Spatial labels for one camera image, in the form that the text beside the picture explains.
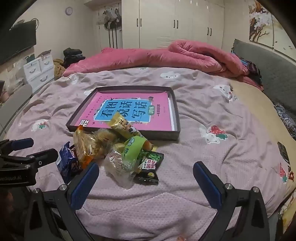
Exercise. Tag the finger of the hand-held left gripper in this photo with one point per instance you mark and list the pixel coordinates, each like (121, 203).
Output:
(22, 143)
(44, 157)

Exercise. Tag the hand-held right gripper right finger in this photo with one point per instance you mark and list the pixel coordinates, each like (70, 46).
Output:
(205, 185)

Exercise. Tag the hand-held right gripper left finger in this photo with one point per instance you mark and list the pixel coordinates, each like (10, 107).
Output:
(84, 185)

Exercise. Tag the blue snack packet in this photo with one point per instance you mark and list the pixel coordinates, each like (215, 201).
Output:
(67, 163)

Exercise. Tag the brown chocolate bar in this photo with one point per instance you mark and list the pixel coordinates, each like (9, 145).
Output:
(75, 157)

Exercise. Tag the orange-ended cake packet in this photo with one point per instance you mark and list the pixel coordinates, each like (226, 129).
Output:
(86, 146)

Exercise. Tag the clear packet with gold label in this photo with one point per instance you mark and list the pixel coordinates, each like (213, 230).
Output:
(119, 164)

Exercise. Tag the small clear flaky pastry packet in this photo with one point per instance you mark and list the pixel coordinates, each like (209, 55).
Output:
(103, 136)

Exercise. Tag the black green candy packet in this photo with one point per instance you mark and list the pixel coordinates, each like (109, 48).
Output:
(150, 166)

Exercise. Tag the green pastry packet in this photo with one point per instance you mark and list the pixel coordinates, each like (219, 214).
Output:
(134, 143)

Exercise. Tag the dark shallow box tray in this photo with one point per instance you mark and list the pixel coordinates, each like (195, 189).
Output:
(159, 136)

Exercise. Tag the yellow snack bar packet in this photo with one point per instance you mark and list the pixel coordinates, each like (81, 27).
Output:
(120, 126)

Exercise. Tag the lilac printed bed cover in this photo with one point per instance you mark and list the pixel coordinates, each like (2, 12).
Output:
(231, 150)

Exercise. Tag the white drawer cabinet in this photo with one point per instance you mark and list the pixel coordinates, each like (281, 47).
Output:
(38, 69)

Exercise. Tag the small black flat object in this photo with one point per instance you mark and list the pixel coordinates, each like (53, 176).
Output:
(283, 151)

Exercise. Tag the mustard plush blanket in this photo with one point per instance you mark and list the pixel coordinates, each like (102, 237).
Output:
(58, 67)

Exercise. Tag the beige bed sheet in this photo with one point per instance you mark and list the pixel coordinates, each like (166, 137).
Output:
(259, 104)

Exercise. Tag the pink book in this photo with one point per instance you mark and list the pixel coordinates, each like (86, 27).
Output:
(148, 104)

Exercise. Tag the black television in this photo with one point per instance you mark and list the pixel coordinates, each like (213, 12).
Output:
(16, 44)

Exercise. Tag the dark clothes pile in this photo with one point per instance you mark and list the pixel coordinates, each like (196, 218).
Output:
(72, 56)

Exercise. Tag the dark patterned cloth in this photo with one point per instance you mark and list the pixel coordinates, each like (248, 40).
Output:
(285, 118)

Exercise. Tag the dark striped clothes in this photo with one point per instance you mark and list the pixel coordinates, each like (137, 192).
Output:
(249, 69)

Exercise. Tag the grey padded headboard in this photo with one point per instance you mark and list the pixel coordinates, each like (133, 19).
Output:
(277, 69)

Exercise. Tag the pink quilt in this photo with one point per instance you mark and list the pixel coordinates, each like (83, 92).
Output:
(150, 58)

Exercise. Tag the coat rack with clothes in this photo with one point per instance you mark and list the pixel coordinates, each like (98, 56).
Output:
(112, 17)

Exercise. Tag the white wardrobe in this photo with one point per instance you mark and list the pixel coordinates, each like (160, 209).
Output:
(161, 23)

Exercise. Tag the round wall clock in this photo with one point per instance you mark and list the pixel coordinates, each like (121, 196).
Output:
(69, 10)

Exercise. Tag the floral wall painting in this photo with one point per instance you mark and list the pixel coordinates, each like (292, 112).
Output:
(261, 20)

